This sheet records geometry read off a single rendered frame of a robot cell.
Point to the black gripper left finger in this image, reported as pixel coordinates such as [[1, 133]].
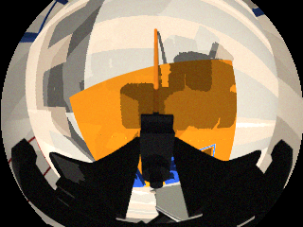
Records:
[[112, 176]]

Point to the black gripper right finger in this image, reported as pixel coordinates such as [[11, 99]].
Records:
[[202, 176]]

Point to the black micro servo with orange cable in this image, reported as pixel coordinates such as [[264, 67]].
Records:
[[156, 135]]

